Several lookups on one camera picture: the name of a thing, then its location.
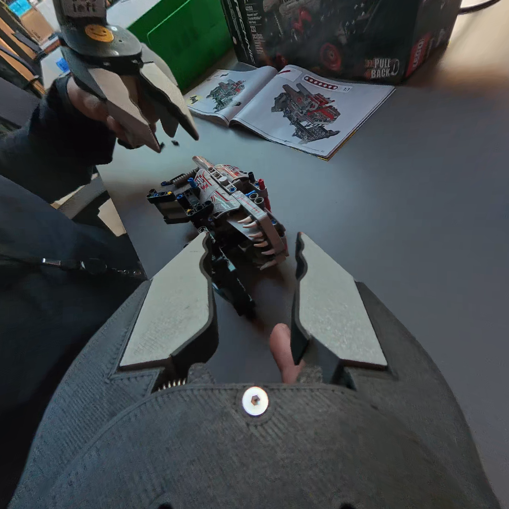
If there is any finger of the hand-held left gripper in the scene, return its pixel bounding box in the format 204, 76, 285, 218
137, 43, 200, 141
87, 68, 162, 154

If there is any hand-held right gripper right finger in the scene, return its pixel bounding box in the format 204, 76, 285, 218
290, 232, 389, 384

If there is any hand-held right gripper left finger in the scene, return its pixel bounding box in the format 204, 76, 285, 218
119, 232, 219, 372

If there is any grey red lego truck model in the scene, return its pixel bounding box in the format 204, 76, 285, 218
146, 155, 289, 319

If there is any person's left forearm dark sleeve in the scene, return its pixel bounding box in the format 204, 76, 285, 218
0, 76, 118, 204

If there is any lego instruction booklet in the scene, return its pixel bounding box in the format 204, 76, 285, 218
185, 64, 397, 162

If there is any black lego set box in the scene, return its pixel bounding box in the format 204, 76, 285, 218
221, 0, 463, 86

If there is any person's left hand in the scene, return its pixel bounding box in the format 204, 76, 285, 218
67, 76, 141, 151

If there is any person's right hand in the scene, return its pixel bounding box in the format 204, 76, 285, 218
269, 323, 307, 385

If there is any green plastic bin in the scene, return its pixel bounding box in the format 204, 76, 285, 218
126, 0, 234, 93

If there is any storage shelf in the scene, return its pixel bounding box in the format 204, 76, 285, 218
0, 0, 55, 97

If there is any black badge reel clip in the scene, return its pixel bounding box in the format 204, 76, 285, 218
41, 256, 146, 280

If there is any person's dark clothing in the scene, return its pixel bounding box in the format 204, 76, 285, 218
0, 175, 148, 402

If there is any black cable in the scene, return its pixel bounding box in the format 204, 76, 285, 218
457, 0, 502, 16

